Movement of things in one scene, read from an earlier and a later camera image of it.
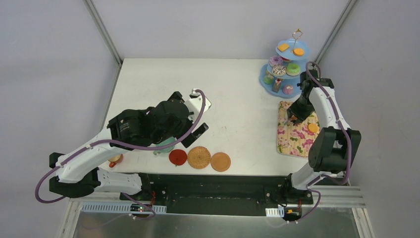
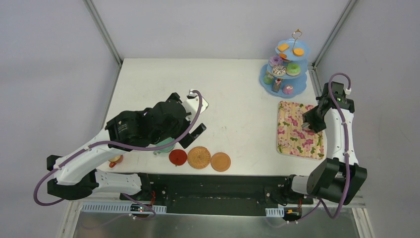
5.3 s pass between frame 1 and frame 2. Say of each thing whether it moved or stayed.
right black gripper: moved
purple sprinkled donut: stayed
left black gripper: stayed
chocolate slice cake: stayed
